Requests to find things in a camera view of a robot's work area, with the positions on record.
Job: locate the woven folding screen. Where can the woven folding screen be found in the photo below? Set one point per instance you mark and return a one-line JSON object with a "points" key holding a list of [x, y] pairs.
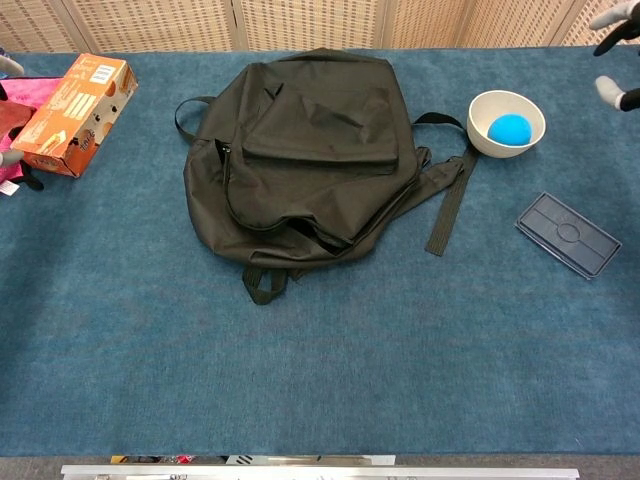
{"points": [[125, 25]]}

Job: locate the black backpack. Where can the black backpack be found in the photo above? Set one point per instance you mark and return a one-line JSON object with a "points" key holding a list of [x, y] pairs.
{"points": [[320, 175]]}

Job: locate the dark blue plastic tray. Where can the dark blue plastic tray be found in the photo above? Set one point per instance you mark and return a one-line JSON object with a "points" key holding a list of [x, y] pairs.
{"points": [[567, 235]]}

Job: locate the pink towel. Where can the pink towel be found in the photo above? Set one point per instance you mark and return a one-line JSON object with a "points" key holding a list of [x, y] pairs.
{"points": [[35, 87]]}

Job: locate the blue carpet table mat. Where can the blue carpet table mat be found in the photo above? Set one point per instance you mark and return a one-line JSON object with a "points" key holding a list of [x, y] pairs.
{"points": [[400, 350]]}

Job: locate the aluminium rail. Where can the aluminium rail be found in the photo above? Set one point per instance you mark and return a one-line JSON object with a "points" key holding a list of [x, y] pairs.
{"points": [[320, 472]]}

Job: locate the orange cardboard box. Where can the orange cardboard box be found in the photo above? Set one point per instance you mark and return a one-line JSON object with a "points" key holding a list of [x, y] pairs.
{"points": [[75, 115]]}

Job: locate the blue ball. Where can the blue ball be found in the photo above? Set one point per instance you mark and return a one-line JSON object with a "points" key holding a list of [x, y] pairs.
{"points": [[510, 130]]}

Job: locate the brown leather pouch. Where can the brown leather pouch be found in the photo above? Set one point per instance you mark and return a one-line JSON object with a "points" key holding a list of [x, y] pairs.
{"points": [[15, 115]]}

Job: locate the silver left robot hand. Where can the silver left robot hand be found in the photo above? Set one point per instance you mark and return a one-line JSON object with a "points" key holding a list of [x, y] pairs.
{"points": [[12, 67]]}

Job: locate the beige bowl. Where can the beige bowl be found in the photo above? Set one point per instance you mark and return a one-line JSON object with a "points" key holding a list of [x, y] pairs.
{"points": [[485, 135]]}

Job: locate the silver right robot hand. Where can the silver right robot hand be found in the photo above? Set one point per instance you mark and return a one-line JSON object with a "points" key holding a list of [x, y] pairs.
{"points": [[627, 37]]}

